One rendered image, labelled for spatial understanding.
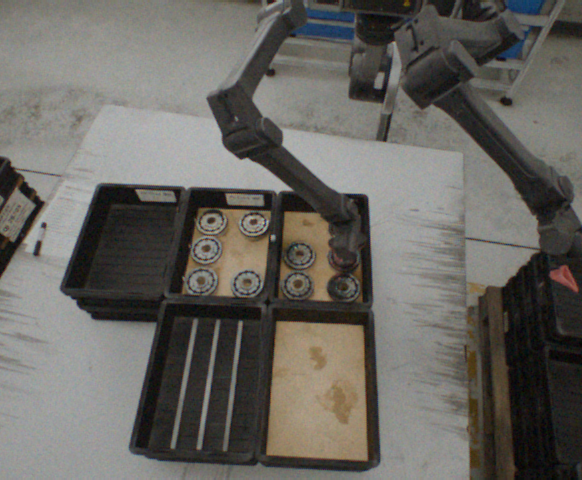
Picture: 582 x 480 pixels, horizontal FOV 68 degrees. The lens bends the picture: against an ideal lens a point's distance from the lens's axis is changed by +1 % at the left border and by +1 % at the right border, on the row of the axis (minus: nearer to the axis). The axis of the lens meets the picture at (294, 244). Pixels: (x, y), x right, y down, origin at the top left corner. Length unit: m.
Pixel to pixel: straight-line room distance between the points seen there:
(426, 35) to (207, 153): 1.23
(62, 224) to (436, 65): 1.45
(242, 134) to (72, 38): 3.24
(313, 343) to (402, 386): 0.32
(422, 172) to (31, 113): 2.62
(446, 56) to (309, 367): 0.86
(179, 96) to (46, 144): 0.90
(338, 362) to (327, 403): 0.12
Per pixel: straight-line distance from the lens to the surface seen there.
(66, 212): 1.87
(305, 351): 1.29
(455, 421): 1.46
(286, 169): 0.96
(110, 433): 1.47
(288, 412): 1.25
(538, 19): 3.08
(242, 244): 1.44
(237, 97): 0.87
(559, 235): 1.00
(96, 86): 3.53
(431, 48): 0.83
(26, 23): 4.36
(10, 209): 2.37
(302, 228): 1.47
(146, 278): 1.45
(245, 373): 1.28
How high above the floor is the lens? 2.06
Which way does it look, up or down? 59 degrees down
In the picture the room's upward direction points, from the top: straight up
